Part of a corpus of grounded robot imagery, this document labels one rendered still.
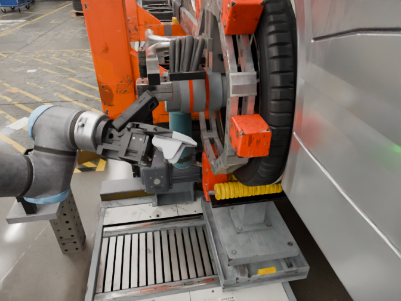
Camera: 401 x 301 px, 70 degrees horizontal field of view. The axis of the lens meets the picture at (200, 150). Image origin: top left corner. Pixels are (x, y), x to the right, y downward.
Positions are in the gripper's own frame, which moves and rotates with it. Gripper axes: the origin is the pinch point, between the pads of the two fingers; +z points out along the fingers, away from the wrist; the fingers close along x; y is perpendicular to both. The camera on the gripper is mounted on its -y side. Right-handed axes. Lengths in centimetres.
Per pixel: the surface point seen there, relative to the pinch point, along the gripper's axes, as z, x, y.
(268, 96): 14.3, -4.4, -14.9
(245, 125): 10.5, -4.1, -6.8
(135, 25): -127, -181, -159
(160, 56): -24, -27, -35
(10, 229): -106, -87, 43
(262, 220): 22, -73, 10
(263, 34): 10.7, -0.1, -27.9
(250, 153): 12.7, -6.5, -1.1
